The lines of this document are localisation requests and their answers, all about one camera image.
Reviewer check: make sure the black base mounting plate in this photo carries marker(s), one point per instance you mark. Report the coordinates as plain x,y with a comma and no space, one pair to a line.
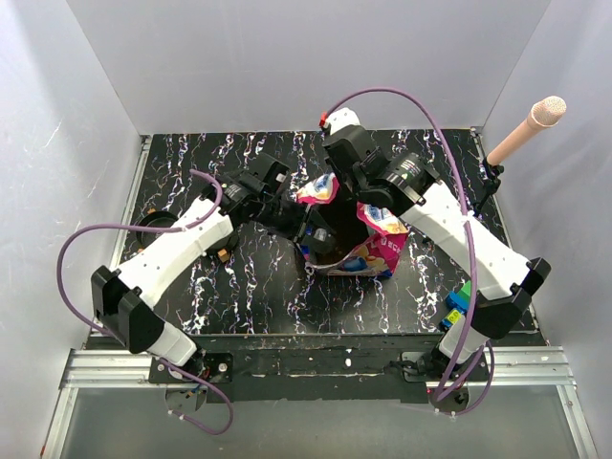
318,367

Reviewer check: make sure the right black pet bowl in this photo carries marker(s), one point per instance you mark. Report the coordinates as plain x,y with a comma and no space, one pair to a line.
222,249

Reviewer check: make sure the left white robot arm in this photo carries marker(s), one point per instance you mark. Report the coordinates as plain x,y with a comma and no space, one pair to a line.
124,299

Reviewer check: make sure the aluminium rail frame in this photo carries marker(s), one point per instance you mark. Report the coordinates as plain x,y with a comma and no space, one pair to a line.
522,358

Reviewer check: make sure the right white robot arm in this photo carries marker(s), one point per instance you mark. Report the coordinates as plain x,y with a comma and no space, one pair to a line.
392,194

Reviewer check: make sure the left black pet bowl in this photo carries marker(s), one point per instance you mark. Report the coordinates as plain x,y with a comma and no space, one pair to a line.
153,219

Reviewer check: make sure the black pet bowl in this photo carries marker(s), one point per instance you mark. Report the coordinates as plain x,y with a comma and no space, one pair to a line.
222,249
153,219

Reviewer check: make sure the black microphone tripod stand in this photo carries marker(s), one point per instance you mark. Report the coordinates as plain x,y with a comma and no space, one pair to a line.
491,183

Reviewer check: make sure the pink microphone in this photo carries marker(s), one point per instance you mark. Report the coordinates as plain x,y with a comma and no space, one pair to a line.
543,115

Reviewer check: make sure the pink cat food bag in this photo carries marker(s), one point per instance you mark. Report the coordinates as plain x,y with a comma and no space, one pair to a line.
368,240

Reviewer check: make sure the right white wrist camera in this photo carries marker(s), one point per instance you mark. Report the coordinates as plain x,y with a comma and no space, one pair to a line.
339,124

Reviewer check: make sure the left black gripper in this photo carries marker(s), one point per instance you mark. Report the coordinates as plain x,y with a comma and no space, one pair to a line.
313,219

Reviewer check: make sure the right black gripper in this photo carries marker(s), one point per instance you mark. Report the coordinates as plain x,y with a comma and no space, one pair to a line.
348,193

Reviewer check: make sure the colourful toy block car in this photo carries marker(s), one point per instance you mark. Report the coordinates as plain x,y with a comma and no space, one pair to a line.
457,304

